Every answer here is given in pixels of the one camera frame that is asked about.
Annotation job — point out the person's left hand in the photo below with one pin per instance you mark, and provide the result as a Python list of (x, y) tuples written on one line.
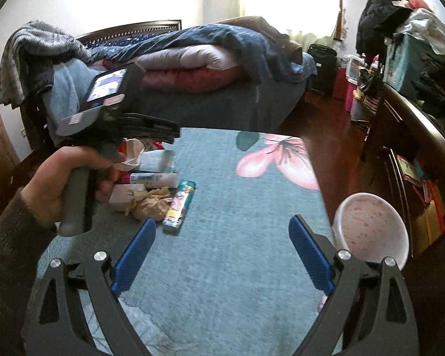
[(52, 189)]

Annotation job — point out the white crumpled cloth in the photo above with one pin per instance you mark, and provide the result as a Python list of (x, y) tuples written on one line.
[(426, 26)]

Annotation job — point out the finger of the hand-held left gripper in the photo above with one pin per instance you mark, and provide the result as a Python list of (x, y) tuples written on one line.
[(155, 123), (148, 134)]

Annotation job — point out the dark wooden cabinet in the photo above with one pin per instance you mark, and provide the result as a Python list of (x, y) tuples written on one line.
[(389, 133)]

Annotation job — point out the wooden bed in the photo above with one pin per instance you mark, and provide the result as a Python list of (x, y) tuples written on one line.
[(274, 107)]

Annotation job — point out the white pink-speckled bucket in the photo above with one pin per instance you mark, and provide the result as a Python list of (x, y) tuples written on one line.
[(371, 226)]

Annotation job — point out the crumpled brown paper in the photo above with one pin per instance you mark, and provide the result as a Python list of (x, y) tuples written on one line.
[(148, 204)]

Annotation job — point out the teal storage box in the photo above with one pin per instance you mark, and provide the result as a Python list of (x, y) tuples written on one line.
[(404, 66)]

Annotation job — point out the black hanging jacket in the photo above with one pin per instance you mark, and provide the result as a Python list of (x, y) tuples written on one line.
[(374, 22)]

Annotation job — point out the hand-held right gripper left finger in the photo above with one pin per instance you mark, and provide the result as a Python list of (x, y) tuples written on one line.
[(135, 256)]

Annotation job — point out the white tube with pink cap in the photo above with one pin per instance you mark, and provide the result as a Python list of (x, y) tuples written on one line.
[(152, 179)]

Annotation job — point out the red wrapper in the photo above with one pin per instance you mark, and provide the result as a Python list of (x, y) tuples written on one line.
[(157, 144)]

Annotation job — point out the black clothes pile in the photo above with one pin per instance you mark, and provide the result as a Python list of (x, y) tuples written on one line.
[(437, 85)]

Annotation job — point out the row of colourful books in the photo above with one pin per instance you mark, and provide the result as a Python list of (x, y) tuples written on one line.
[(426, 200)]

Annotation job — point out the pink hat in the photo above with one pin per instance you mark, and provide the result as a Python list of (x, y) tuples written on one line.
[(419, 3)]

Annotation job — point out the person's left forearm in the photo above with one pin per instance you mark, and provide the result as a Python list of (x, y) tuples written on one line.
[(7, 267)]

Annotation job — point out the black suitcase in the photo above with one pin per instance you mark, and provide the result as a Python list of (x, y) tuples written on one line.
[(322, 68)]

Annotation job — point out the pink folded quilt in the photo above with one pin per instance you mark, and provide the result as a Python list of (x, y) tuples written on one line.
[(185, 57)]

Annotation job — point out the grey towel on chair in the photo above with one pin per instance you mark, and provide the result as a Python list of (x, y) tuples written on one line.
[(40, 42)]

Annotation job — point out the small beige carton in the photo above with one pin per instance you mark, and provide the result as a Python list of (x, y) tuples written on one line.
[(120, 194)]

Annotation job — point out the red folded quilt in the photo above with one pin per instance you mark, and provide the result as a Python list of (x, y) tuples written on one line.
[(193, 79)]

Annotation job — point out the teal floral tablecloth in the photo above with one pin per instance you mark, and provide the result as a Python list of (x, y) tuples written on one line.
[(226, 230)]

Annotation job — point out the white box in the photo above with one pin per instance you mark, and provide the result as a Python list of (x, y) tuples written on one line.
[(157, 161)]

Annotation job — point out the colourful long packet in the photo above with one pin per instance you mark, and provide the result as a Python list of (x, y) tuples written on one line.
[(180, 204)]

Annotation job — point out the light blue cloth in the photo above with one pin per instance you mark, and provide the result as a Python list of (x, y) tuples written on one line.
[(65, 89)]

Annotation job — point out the white plastic container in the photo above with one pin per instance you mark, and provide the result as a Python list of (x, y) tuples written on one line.
[(353, 67)]

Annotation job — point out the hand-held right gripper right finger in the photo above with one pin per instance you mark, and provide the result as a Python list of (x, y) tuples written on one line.
[(311, 256)]

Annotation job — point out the dark chair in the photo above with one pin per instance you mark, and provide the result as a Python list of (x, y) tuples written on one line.
[(33, 118)]

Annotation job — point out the white paper cup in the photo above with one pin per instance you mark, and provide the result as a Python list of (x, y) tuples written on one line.
[(133, 152)]

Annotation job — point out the pink plastic bin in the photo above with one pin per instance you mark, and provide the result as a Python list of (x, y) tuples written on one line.
[(350, 94)]

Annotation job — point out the dark blue blanket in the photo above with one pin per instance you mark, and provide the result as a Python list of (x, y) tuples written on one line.
[(207, 35)]

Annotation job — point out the brown blanket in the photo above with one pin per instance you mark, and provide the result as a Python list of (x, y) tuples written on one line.
[(278, 44)]

